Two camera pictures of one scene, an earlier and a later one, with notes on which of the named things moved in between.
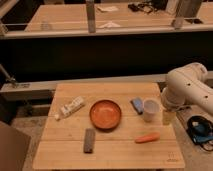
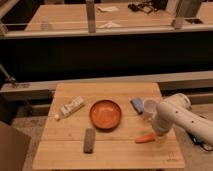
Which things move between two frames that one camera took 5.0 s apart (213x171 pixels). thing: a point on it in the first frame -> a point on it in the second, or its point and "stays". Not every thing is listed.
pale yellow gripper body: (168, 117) -> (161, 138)
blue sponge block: (138, 105) stays
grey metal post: (91, 16) stays
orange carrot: (148, 138) stays
